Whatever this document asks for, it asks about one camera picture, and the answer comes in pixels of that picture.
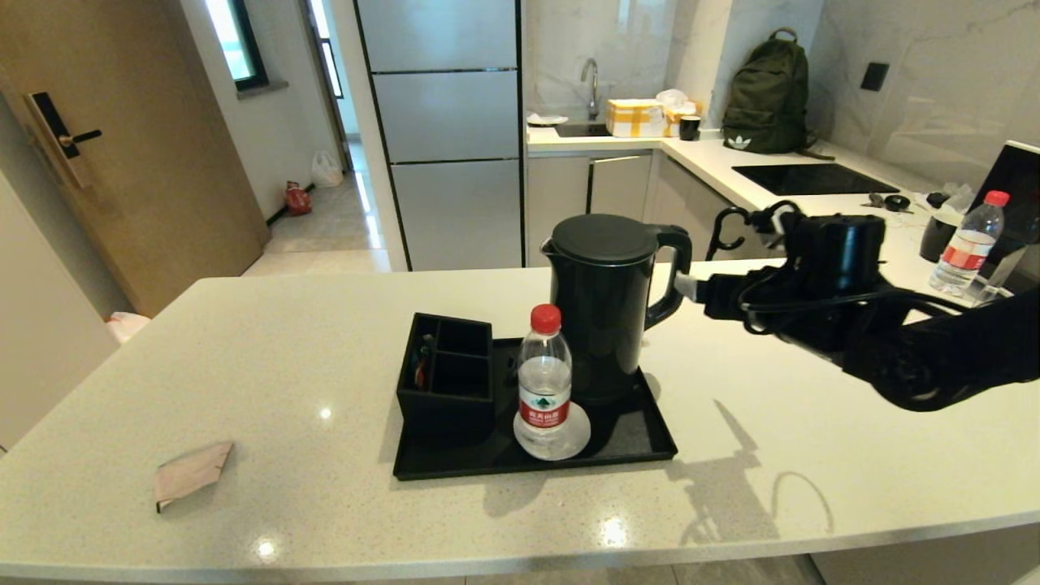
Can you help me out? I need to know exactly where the white plastic bag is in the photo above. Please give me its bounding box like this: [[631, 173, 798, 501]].
[[310, 150, 345, 189]]

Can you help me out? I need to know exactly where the chrome sink faucet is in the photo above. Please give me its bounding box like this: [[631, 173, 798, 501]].
[[579, 58, 600, 122]]

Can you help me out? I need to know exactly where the clear acrylic sign stand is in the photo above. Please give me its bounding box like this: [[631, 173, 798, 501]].
[[971, 244, 1029, 308]]

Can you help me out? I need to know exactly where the tall black cup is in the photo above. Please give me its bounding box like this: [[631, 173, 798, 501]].
[[919, 213, 958, 262]]

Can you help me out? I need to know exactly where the silver refrigerator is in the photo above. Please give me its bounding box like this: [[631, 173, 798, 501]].
[[351, 0, 525, 272]]

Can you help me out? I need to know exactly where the clear water bottle red cap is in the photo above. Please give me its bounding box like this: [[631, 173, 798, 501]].
[[517, 304, 573, 457], [929, 189, 1010, 297]]

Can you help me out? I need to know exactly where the dark framed window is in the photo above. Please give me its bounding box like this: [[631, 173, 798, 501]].
[[203, 0, 269, 92]]

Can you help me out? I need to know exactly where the dark green backpack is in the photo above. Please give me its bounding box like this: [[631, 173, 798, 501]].
[[721, 27, 835, 161]]

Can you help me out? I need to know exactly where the black rectangular serving tray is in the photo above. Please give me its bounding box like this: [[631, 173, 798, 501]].
[[392, 336, 678, 481]]

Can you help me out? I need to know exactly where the black electric kettle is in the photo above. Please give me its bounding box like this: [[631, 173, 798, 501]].
[[540, 214, 693, 407]]

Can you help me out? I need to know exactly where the crumpled clear plastic wrap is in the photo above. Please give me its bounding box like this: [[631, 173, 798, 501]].
[[926, 183, 974, 224]]

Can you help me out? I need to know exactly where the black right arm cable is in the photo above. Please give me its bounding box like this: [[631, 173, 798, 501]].
[[738, 268, 976, 336]]

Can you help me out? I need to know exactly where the black door lock handle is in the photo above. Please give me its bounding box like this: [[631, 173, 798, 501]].
[[24, 92, 104, 190]]

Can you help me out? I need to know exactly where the black compartment organizer box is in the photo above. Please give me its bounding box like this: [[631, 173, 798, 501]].
[[396, 312, 495, 440]]

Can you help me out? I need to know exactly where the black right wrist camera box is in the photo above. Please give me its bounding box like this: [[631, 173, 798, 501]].
[[764, 201, 888, 287]]

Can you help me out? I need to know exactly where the white round saucer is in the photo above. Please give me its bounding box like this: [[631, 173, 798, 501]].
[[513, 402, 592, 462]]

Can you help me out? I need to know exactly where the black induction cooktop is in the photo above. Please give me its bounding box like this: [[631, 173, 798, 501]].
[[731, 162, 900, 197]]

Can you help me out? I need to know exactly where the pink tea bag packet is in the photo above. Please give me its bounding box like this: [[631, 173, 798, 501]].
[[154, 441, 234, 514]]

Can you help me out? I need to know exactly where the white box with yellow tape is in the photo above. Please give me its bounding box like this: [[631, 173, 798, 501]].
[[605, 98, 666, 139]]

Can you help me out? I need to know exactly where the black glass door microwave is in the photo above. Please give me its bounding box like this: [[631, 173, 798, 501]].
[[971, 140, 1040, 285]]

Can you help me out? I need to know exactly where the black hooked cane handle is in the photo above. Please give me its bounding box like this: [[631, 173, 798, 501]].
[[705, 206, 752, 262]]

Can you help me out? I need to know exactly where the brown wooden door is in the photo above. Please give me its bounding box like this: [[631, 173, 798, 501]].
[[0, 0, 271, 319]]

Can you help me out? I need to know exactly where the grey kitchen base cabinet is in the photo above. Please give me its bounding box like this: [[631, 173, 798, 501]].
[[526, 150, 801, 267]]

